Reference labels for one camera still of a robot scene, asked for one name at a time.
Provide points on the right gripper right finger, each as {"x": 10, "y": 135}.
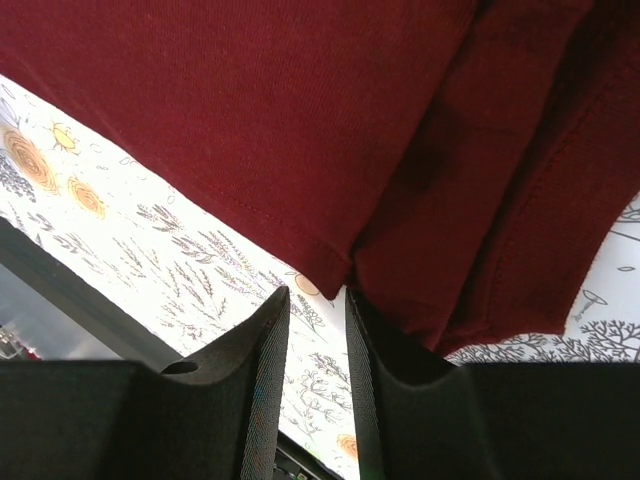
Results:
{"x": 417, "y": 416}

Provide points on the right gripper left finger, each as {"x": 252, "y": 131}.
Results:
{"x": 211, "y": 415}

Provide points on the dark red t-shirt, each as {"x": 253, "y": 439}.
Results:
{"x": 458, "y": 162}

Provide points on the floral patterned table mat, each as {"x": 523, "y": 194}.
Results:
{"x": 185, "y": 276}

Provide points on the aluminium frame rail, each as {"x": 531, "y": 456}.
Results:
{"x": 53, "y": 311}

